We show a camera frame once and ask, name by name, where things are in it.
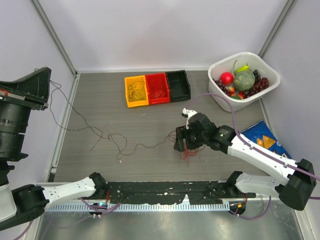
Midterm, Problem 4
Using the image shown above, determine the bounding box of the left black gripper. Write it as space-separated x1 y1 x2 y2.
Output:
0 65 56 157

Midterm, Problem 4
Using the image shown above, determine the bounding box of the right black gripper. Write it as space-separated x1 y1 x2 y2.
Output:
174 125 208 152

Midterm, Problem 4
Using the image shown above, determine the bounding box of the red brown cable pile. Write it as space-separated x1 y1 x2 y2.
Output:
167 131 206 166

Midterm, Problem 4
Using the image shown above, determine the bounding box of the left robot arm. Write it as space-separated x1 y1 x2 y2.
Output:
0 67 107 230

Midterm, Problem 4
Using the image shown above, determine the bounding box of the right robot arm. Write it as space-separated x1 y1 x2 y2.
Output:
174 108 317 211

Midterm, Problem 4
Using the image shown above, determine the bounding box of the black plastic bin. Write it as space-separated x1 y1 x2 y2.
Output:
165 70 191 102

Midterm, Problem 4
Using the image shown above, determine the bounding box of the red plastic bin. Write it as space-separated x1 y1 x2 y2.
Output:
145 72 171 105

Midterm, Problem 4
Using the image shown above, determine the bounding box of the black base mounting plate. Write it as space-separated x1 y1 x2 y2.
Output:
104 181 256 205

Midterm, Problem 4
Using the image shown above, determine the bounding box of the yellow plastic bin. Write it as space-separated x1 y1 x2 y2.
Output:
124 75 149 108

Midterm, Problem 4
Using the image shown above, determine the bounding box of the small peach fruit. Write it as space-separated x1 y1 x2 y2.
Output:
228 86 244 100

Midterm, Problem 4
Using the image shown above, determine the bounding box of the red apple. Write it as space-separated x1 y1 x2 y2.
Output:
219 72 234 86

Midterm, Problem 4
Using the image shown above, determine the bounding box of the blue Doritos chip bag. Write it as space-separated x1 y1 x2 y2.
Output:
241 120 291 159

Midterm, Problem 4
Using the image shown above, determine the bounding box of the white plastic basket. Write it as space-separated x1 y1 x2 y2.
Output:
208 51 281 112

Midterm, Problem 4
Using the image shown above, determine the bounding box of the green melon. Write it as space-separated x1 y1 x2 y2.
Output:
233 71 255 92

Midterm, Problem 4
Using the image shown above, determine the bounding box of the yellow-green pear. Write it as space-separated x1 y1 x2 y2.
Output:
235 64 250 74

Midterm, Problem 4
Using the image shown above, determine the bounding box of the dark red grape bunch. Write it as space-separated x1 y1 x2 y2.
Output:
243 77 270 99

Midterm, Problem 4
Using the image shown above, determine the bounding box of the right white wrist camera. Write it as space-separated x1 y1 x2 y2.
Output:
181 108 197 130

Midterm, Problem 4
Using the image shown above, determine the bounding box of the white slotted cable duct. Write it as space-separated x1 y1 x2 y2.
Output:
47 201 230 212

